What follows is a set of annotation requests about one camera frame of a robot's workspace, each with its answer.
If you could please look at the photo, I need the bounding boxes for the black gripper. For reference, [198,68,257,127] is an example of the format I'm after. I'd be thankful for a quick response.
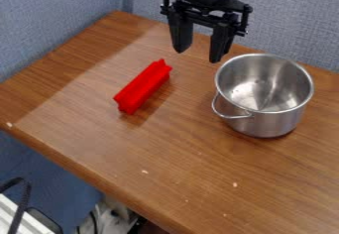
[160,0,253,63]

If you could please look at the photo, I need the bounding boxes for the red rectangular block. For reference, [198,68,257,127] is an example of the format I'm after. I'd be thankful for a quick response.
[112,59,172,115]

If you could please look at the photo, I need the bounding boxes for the stainless steel pot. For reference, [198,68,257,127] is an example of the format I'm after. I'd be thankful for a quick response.
[212,54,315,138]

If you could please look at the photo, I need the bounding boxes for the white ribbed panel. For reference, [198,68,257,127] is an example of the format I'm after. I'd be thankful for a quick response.
[0,193,57,234]

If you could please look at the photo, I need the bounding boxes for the white cables under table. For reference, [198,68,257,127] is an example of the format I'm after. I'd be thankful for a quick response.
[74,196,142,234]

